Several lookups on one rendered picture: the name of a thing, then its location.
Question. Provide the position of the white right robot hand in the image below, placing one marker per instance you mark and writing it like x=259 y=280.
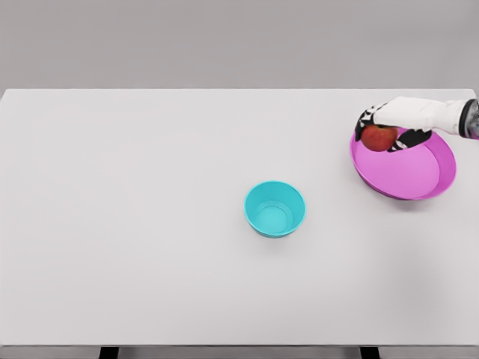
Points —
x=402 y=112

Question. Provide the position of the red apple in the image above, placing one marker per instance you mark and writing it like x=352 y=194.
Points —
x=378 y=138

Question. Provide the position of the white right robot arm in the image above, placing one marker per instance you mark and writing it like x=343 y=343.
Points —
x=457 y=116

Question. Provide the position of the pink plate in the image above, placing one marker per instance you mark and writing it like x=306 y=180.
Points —
x=406 y=168

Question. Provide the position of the blue bowl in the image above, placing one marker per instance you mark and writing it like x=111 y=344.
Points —
x=275 y=209

